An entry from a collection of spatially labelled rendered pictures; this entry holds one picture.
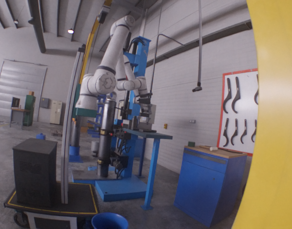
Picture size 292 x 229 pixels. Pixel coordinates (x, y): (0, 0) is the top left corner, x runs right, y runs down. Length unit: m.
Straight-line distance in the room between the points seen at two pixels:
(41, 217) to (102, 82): 1.26
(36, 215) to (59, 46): 13.55
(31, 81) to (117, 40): 12.62
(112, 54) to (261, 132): 1.09
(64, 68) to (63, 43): 2.26
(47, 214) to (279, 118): 1.55
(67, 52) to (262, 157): 14.05
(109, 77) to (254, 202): 1.04
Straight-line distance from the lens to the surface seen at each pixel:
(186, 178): 2.20
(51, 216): 1.53
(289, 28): 0.36
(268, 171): 0.31
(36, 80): 13.58
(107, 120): 2.61
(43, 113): 13.32
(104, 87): 1.09
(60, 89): 13.31
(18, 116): 8.12
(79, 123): 3.86
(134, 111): 2.78
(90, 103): 1.23
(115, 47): 1.24
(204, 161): 1.98
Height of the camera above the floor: 1.20
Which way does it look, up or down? 3 degrees up
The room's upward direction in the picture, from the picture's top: 8 degrees clockwise
